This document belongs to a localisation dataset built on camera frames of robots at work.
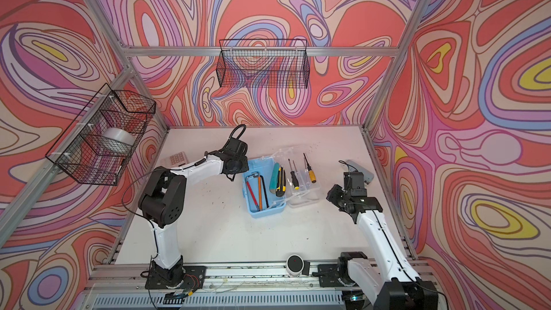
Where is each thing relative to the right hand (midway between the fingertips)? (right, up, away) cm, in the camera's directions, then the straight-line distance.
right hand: (333, 199), depth 84 cm
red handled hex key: (-33, 0, +10) cm, 35 cm away
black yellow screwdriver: (-15, +8, 0) cm, 17 cm away
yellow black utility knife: (-21, +6, +4) cm, 22 cm away
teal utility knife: (-24, +8, +5) cm, 25 cm away
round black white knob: (-16, -19, -12) cm, 28 cm away
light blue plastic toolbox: (-32, +2, +12) cm, 34 cm away
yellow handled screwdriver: (-8, +10, +4) cm, 14 cm away
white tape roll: (-75, +23, -14) cm, 80 cm away
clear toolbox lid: (-12, +7, 0) cm, 14 cm away
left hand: (-36, +13, +15) cm, 41 cm away
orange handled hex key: (-30, +1, +10) cm, 32 cm away
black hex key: (-28, +2, +11) cm, 30 cm away
